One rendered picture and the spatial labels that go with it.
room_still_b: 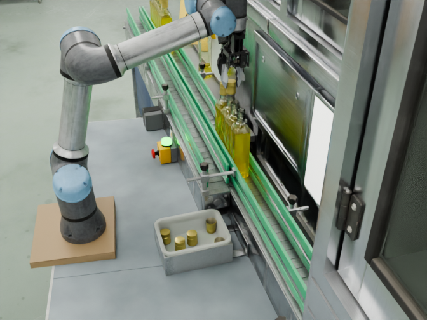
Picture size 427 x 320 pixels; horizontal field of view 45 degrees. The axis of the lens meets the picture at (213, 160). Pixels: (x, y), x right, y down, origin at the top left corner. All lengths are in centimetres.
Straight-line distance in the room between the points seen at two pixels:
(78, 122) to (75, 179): 18
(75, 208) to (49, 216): 23
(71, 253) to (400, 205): 131
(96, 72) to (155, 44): 18
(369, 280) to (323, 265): 9
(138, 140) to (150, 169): 23
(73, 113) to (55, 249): 45
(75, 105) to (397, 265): 120
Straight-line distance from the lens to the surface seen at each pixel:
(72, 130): 166
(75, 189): 161
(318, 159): 149
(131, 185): 201
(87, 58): 143
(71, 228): 172
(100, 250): 171
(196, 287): 161
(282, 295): 146
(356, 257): 67
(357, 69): 56
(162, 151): 207
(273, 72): 172
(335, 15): 140
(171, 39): 143
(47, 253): 175
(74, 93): 160
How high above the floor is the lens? 196
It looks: 35 degrees down
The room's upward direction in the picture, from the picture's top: straight up
